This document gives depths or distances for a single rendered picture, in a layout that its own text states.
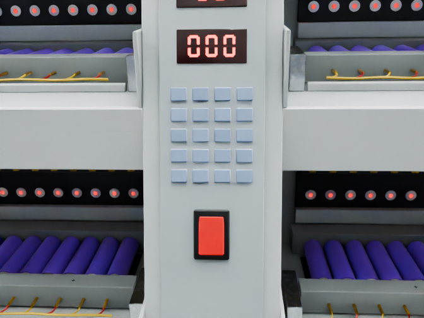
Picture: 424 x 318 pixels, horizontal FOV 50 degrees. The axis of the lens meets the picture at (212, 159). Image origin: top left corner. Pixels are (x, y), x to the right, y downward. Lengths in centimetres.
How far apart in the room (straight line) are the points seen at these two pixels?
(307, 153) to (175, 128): 9
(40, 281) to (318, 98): 28
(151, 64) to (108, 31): 20
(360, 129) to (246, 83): 8
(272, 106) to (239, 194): 6
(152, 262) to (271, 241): 8
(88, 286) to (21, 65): 19
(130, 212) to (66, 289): 12
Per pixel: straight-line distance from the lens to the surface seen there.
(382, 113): 32
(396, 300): 42
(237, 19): 31
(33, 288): 43
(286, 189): 51
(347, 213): 50
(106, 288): 41
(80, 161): 34
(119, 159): 33
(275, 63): 31
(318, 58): 38
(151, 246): 32
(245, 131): 30
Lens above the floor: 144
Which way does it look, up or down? 4 degrees down
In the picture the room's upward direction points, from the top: straight up
